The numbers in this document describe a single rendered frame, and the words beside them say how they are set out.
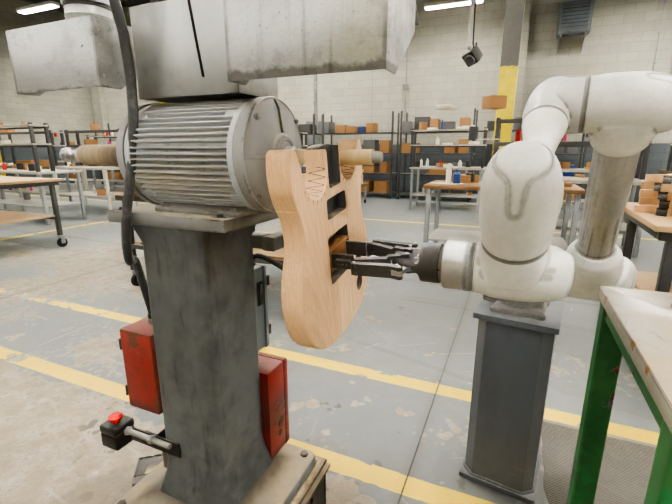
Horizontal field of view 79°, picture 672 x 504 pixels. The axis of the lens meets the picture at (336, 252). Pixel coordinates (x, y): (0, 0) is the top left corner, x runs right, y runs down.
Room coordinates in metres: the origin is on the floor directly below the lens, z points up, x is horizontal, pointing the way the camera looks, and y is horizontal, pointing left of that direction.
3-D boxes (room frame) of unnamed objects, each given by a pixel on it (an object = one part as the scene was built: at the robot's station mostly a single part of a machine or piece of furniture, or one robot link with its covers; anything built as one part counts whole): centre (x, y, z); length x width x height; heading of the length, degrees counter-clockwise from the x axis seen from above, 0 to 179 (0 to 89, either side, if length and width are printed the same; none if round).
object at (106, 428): (0.99, 0.56, 0.46); 0.25 x 0.07 x 0.08; 66
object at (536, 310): (1.41, -0.66, 0.73); 0.22 x 0.18 x 0.06; 59
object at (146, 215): (1.03, 0.36, 1.11); 0.36 x 0.24 x 0.04; 66
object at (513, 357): (1.40, -0.68, 0.35); 0.28 x 0.28 x 0.70; 59
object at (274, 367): (1.18, 0.29, 0.49); 0.25 x 0.12 x 0.37; 66
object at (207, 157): (1.01, 0.29, 1.25); 0.41 x 0.27 x 0.26; 66
